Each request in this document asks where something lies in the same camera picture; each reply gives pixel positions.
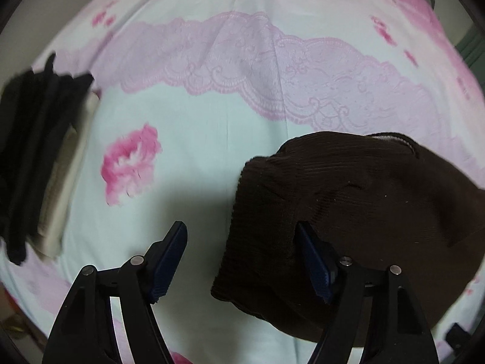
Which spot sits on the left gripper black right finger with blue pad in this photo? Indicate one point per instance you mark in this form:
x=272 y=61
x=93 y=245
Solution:
x=397 y=329

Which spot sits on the dark brown corduroy pants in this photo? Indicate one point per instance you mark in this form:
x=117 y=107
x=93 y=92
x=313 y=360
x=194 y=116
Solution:
x=381 y=200

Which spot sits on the folded beige garment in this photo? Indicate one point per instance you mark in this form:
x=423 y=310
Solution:
x=47 y=241

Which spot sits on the folded black garment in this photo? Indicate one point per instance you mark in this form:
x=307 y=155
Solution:
x=37 y=108

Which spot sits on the pink floral bed cover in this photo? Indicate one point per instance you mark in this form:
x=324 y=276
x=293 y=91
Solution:
x=191 y=90

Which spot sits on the green curtain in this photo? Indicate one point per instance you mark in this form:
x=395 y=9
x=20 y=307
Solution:
x=460 y=30

